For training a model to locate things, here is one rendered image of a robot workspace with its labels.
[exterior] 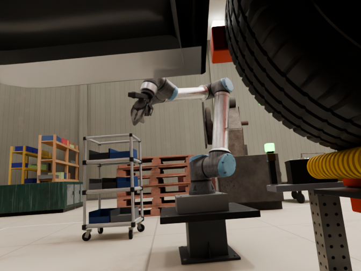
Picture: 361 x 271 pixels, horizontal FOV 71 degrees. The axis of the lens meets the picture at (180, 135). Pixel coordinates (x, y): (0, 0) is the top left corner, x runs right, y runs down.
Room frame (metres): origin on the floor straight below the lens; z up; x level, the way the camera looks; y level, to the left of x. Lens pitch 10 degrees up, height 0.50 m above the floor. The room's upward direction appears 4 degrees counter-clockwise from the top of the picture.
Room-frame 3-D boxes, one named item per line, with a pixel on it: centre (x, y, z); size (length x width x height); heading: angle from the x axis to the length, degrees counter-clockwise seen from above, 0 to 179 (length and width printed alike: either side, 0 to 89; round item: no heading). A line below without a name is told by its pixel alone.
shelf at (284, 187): (1.27, -0.65, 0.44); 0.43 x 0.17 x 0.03; 86
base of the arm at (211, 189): (1.84, -0.13, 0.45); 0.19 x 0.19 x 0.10
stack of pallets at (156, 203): (4.44, 0.44, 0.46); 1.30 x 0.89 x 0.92; 90
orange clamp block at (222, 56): (0.62, -0.14, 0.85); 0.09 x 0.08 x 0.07; 86
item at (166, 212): (1.84, -0.13, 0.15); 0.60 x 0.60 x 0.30; 4
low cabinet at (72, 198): (6.25, 3.39, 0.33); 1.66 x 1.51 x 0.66; 6
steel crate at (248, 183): (4.39, -1.06, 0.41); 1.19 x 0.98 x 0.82; 177
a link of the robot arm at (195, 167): (1.83, -0.13, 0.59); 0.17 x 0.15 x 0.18; 44
